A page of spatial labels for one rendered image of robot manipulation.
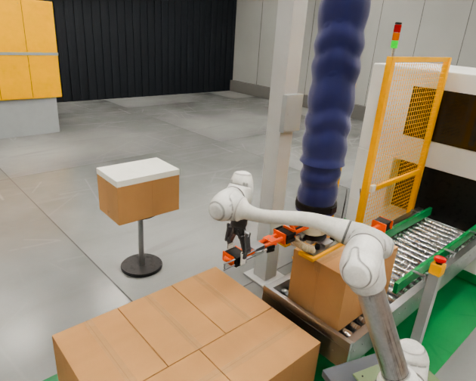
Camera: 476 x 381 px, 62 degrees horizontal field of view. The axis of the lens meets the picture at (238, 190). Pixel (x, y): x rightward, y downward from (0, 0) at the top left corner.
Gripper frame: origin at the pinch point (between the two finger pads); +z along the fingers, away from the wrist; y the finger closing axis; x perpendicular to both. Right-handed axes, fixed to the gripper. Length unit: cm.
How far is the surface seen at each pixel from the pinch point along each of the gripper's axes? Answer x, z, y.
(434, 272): -117, 29, -50
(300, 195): -49, -17, 5
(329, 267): -69, 29, -8
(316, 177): -50, -30, -3
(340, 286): -69, 37, -18
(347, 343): -61, 64, -33
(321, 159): -50, -40, -4
